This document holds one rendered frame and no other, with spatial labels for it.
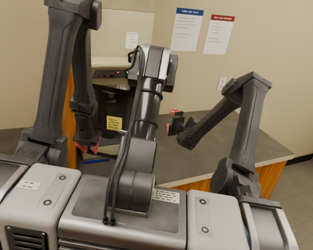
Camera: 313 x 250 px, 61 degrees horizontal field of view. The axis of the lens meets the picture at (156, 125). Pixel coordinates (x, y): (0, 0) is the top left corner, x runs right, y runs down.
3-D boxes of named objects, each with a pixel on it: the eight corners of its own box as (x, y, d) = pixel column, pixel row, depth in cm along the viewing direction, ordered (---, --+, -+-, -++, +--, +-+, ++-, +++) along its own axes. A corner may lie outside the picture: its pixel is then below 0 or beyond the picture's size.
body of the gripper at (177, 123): (183, 114, 133) (190, 122, 127) (180, 131, 138) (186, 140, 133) (171, 116, 130) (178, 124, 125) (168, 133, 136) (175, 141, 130)
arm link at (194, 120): (176, 141, 118) (192, 150, 120) (190, 120, 114) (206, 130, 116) (174, 131, 129) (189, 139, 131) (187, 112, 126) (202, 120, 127)
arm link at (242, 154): (253, 59, 83) (278, 75, 84) (227, 81, 94) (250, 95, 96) (224, 190, 60) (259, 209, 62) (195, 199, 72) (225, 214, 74)
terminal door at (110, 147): (85, 152, 141) (86, 82, 122) (140, 164, 139) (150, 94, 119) (84, 153, 141) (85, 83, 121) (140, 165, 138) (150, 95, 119)
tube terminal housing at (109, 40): (73, 135, 162) (71, -3, 125) (123, 129, 176) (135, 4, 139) (82, 159, 144) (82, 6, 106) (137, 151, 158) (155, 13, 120)
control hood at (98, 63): (82, 77, 120) (82, 55, 116) (147, 76, 134) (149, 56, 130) (88, 87, 112) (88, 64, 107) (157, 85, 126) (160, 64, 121)
